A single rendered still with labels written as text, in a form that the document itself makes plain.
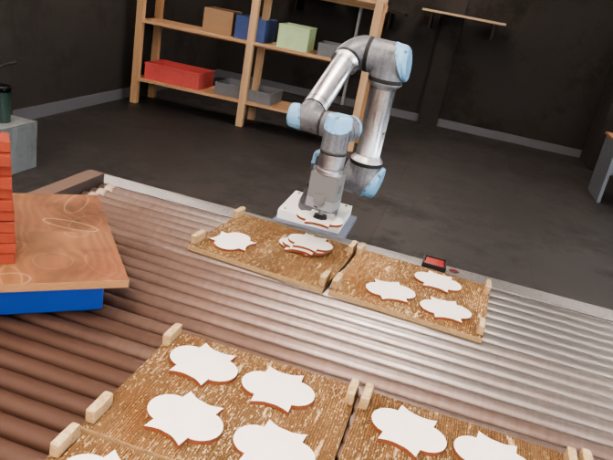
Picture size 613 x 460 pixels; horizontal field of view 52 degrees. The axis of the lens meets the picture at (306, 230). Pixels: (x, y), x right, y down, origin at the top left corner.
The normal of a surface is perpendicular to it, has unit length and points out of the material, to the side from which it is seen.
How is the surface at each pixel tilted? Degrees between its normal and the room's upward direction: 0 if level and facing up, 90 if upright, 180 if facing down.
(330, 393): 0
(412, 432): 0
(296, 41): 90
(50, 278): 0
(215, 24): 90
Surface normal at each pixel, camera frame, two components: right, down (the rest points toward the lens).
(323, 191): -0.41, 0.26
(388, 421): 0.18, -0.92
